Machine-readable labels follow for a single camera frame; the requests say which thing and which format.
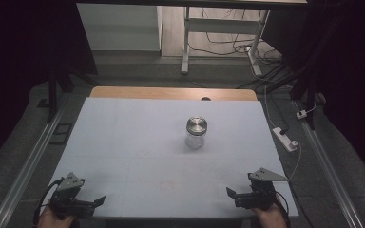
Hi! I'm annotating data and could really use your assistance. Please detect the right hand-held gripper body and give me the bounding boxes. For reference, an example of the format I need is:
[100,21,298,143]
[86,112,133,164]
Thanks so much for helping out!
[247,167,289,211]

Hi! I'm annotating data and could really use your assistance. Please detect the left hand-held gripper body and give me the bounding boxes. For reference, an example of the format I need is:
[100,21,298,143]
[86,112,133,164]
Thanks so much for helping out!
[48,172,91,220]

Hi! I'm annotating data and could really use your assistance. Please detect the clear glass jar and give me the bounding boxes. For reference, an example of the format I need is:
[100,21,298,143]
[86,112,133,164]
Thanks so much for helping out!
[184,131,206,150]

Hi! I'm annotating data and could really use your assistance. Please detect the person's left hand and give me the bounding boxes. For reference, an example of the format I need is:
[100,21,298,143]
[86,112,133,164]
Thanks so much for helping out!
[37,206,77,228]

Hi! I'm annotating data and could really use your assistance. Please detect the person's right hand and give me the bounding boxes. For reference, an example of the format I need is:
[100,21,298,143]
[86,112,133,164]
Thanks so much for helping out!
[253,202,288,228]

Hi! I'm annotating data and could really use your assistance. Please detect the white power strip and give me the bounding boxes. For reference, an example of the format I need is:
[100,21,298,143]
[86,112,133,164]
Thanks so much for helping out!
[272,126,298,153]

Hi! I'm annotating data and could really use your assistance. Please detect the white table mat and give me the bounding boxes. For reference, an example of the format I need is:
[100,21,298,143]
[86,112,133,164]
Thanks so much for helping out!
[46,96,299,220]

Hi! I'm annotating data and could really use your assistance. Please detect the black metal stand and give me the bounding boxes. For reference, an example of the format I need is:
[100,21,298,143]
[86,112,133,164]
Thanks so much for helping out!
[265,61,322,131]
[37,56,100,124]

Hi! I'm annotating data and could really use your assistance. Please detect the wooden table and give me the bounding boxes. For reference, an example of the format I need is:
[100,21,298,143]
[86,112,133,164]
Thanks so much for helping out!
[89,85,259,102]

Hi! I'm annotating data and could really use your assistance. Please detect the black curtain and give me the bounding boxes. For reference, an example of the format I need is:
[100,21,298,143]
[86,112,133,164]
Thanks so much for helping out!
[0,0,98,174]
[260,0,365,191]

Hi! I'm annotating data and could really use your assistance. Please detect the white panel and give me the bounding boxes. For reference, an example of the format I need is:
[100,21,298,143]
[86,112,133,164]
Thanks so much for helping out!
[76,3,163,52]

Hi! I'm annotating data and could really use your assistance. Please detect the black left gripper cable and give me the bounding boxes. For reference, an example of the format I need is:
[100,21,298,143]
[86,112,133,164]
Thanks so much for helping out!
[32,178,65,226]

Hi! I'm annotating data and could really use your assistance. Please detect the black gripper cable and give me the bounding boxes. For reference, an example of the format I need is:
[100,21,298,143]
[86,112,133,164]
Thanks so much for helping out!
[32,178,65,226]
[274,189,292,228]

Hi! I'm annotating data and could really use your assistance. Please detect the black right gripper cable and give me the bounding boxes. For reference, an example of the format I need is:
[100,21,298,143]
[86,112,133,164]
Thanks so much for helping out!
[274,189,292,228]

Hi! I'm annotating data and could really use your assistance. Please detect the aluminium floor rail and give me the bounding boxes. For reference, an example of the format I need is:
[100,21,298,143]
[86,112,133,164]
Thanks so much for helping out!
[0,103,68,228]
[293,100,365,228]

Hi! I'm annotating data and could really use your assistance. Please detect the black floor bracket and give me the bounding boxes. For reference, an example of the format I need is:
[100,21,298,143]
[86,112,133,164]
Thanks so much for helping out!
[48,123,74,146]

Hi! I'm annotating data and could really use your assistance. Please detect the white power strip cable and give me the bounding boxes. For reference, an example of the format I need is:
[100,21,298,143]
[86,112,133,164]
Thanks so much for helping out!
[263,85,302,182]

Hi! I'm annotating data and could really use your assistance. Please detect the tangled black floor cables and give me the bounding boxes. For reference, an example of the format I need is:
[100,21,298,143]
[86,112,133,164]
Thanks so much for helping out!
[188,8,284,66]

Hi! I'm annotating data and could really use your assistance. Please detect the white desk frame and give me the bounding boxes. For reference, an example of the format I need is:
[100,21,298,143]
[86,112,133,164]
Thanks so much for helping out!
[180,6,271,77]

